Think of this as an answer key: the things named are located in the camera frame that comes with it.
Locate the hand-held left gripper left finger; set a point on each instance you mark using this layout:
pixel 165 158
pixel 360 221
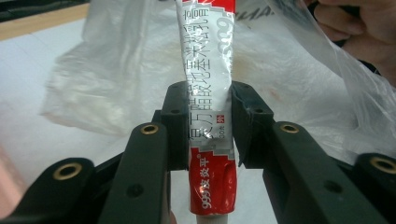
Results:
pixel 143 174

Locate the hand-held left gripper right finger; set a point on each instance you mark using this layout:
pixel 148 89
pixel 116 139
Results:
pixel 299 174

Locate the clear smiley plastic bag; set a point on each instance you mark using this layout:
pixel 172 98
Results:
pixel 130 77

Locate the red and white ointment tube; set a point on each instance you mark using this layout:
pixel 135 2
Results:
pixel 208 62

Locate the wooden table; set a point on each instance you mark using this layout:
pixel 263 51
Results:
pixel 37 23

